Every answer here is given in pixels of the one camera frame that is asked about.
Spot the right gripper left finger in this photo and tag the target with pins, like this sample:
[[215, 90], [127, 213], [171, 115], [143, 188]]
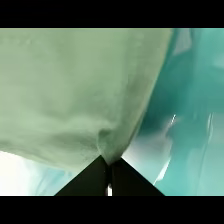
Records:
[[90, 181]]

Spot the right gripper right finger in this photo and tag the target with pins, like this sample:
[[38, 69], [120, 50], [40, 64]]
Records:
[[130, 181]]

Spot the pale green garment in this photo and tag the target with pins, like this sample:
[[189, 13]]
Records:
[[73, 93]]

